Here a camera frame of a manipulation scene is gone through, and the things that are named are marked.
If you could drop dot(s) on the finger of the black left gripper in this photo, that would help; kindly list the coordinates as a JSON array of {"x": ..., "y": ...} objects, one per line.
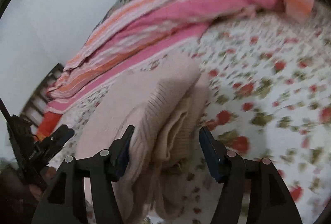
[{"x": 51, "y": 145}]

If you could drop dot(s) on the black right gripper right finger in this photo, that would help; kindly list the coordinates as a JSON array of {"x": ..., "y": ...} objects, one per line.
[{"x": 270, "y": 199}]

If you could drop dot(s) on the pink ribbed knit sweater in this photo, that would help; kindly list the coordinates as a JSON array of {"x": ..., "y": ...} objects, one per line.
[{"x": 164, "y": 105}]

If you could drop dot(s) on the person's left hand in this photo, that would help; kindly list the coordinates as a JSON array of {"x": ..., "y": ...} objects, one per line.
[{"x": 17, "y": 197}]

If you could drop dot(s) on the red embroidered pillow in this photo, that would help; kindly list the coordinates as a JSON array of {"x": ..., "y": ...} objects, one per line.
[{"x": 47, "y": 126}]

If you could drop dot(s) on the white floral bed sheet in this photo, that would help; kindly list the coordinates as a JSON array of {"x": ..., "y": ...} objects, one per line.
[{"x": 269, "y": 95}]

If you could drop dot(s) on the pink orange striped quilt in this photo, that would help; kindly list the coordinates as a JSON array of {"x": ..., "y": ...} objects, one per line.
[{"x": 141, "y": 24}]

